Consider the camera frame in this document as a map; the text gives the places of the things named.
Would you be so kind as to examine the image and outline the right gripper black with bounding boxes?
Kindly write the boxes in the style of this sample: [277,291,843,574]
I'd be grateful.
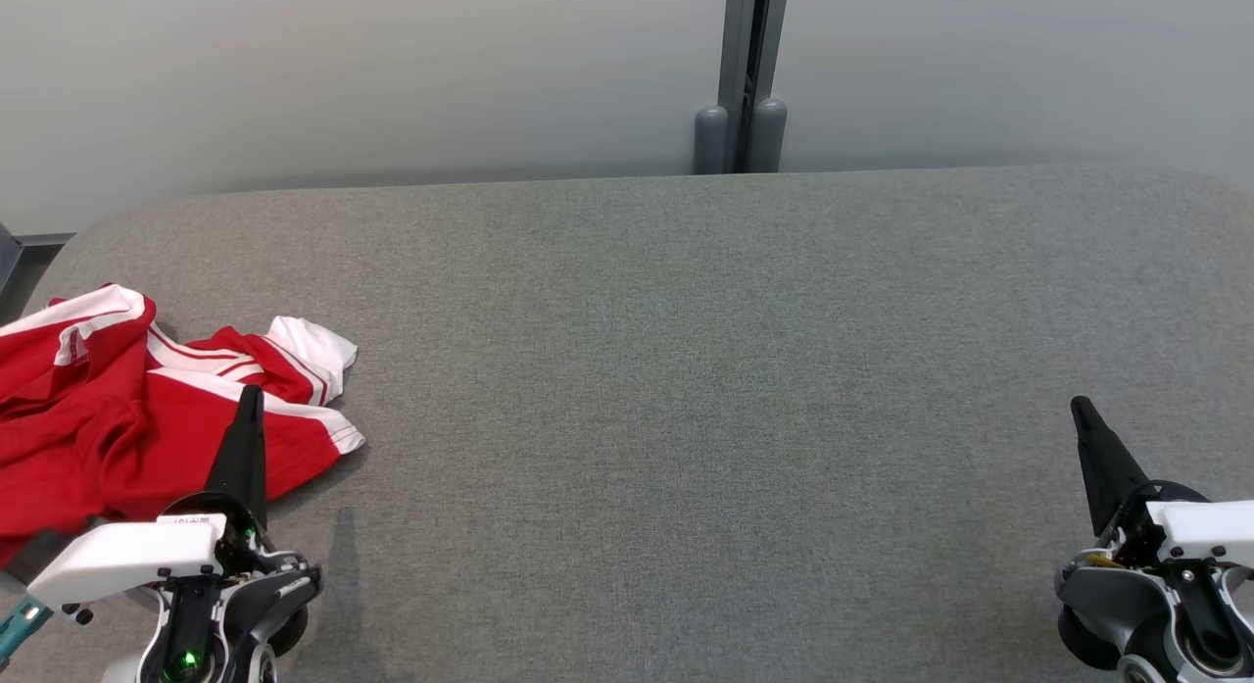
[1070,396,1216,571]

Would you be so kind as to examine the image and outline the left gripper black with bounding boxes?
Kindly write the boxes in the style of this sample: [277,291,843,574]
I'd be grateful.
[5,384,275,586]

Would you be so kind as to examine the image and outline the red basketball jersey white sleeves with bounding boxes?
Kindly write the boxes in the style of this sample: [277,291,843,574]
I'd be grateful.
[0,316,366,569]

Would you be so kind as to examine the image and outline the teal left gripper connector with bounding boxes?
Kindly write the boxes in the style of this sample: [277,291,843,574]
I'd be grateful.
[0,600,52,667]

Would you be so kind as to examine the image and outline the grey partition base rail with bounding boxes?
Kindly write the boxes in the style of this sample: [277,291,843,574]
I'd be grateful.
[0,222,76,319]

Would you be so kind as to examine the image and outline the grey metal partition post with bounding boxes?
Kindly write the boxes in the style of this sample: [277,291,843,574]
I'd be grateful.
[693,0,791,175]

